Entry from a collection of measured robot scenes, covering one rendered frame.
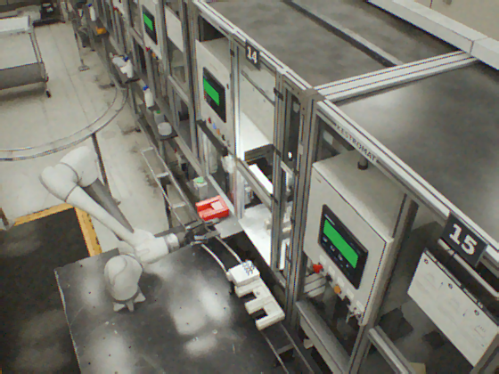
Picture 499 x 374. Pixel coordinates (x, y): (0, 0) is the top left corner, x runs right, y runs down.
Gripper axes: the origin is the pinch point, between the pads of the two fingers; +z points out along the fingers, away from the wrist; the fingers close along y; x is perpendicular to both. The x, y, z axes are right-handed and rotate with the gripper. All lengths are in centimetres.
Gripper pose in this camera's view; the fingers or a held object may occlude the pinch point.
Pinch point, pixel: (214, 227)
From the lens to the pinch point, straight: 234.1
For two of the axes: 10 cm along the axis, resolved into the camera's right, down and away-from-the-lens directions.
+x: -4.7, -5.9, 6.6
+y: 0.1, -7.5, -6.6
